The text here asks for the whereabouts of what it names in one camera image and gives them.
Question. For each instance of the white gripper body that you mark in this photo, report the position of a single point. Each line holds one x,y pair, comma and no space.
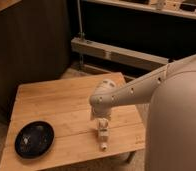
100,113

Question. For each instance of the small white labelled bottle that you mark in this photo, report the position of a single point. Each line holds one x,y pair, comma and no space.
103,133

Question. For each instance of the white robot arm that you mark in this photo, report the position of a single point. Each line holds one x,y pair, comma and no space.
170,92

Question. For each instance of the light wooden table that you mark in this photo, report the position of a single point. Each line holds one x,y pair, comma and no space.
64,104

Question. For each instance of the grey metal beam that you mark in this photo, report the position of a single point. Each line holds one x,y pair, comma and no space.
117,54

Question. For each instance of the vertical metal pole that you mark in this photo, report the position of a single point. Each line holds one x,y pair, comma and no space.
81,32

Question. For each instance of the dark wooden cabinet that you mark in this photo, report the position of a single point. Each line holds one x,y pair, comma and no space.
34,46

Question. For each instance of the wooden shelf with items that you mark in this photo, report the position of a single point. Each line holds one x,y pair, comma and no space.
167,7

